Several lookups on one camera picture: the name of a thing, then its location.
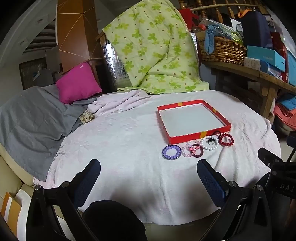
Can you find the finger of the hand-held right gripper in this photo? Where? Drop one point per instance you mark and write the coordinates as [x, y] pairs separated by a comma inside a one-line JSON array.
[[267, 155]]

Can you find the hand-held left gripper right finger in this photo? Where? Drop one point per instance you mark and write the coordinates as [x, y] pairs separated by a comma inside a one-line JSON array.
[[209, 179]]

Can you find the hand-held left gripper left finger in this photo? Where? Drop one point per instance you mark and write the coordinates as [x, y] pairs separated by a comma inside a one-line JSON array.
[[89, 178]]

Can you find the red cardboard box lid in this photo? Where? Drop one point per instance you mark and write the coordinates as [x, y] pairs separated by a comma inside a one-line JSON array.
[[192, 120]]

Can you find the coral cloth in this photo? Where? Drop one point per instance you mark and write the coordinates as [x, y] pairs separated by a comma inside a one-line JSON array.
[[285, 115]]

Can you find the pale pink towel blanket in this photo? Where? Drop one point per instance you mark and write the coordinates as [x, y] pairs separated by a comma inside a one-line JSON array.
[[127, 150]]

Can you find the dark cloth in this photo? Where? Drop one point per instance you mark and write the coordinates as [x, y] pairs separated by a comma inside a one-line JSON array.
[[115, 220]]

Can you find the folded blue cloth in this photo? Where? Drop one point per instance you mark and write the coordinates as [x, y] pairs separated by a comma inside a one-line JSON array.
[[289, 102]]

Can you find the small patterned pouch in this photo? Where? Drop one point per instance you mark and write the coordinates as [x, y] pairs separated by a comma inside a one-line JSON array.
[[86, 117]]

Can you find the cream sofa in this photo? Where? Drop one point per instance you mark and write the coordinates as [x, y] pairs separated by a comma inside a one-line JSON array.
[[11, 166]]

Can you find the wooden bench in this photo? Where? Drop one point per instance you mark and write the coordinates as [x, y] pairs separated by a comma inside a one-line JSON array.
[[254, 74]]

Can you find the grey blanket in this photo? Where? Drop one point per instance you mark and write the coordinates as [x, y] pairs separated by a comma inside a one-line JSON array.
[[30, 120]]

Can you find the orange and white striped cushion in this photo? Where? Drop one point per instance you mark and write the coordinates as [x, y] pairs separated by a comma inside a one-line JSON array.
[[13, 213]]

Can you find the white patterned box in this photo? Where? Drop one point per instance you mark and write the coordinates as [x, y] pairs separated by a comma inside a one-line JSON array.
[[252, 63]]

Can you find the magenta pillow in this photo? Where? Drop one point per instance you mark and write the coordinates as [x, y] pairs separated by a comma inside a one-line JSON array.
[[77, 84]]

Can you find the blue cardboard box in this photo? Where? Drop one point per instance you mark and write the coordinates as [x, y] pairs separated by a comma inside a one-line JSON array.
[[266, 56]]

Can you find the red paper bag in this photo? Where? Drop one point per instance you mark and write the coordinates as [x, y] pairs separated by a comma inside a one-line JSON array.
[[281, 53]]

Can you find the wicker basket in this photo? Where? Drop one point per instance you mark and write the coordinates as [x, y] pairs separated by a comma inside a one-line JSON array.
[[222, 51]]

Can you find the dark wicker cabinet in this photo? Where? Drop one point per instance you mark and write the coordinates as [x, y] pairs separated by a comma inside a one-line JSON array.
[[32, 71]]

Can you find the dark navy bag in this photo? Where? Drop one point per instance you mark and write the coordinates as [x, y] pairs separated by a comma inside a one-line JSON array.
[[256, 27]]

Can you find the green floral quilt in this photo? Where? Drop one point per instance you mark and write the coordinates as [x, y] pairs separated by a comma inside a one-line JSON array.
[[152, 46]]

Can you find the orange panel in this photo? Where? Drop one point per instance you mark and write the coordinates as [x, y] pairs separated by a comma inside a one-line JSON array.
[[74, 30]]

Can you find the wooden railing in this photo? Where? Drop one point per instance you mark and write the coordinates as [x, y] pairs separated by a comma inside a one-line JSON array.
[[219, 8]]

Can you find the red garment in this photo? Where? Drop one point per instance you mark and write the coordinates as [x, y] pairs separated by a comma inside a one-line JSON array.
[[187, 17]]

